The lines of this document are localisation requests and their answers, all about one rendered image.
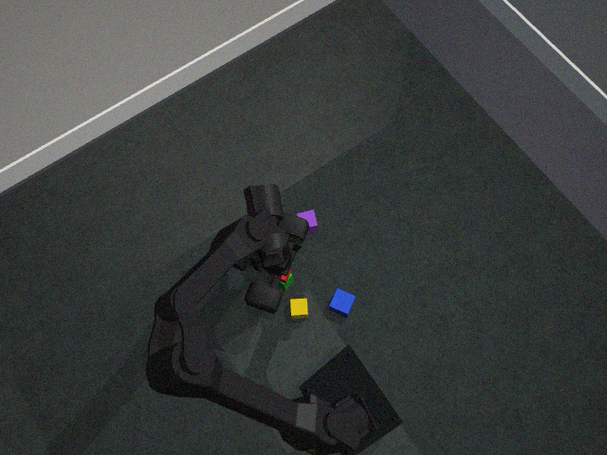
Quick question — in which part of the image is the purple block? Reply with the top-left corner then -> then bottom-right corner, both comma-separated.
297,210 -> 318,234

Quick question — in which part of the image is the yellow block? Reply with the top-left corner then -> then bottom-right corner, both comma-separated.
290,299 -> 308,319

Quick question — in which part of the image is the red block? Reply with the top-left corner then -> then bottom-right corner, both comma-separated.
280,269 -> 291,283

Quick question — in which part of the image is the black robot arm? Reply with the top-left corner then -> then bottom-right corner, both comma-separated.
146,184 -> 377,455

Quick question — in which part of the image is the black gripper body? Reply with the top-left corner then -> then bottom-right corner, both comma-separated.
245,212 -> 309,314

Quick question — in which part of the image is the blue block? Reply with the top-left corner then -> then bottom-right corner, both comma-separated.
329,289 -> 356,318

